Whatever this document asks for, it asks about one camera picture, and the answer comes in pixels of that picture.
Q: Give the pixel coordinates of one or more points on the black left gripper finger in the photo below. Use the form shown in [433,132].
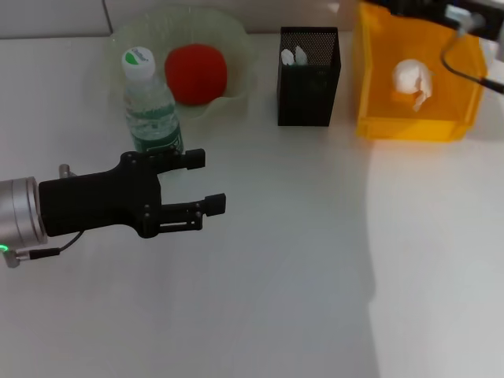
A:
[216,204]
[195,158]

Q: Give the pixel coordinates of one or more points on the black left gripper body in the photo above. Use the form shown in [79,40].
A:
[98,201]

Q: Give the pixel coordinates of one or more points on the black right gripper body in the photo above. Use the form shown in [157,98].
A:
[417,6]

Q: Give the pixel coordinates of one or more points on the clear green-label water bottle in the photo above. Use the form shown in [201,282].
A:
[151,114]

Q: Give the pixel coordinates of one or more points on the white paper ball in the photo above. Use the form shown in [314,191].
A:
[409,76]

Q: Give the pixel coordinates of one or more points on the grey marker pen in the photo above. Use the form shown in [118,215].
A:
[302,56]

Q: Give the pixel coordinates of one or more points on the green pen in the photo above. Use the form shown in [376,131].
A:
[287,57]

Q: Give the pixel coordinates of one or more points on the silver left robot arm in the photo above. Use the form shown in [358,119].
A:
[21,212]

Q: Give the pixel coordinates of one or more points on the green glass fruit plate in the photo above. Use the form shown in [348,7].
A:
[236,59]

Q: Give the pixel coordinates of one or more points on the black mesh pen holder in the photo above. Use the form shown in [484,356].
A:
[309,94]

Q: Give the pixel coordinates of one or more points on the yellow plastic bin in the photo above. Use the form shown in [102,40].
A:
[378,110]

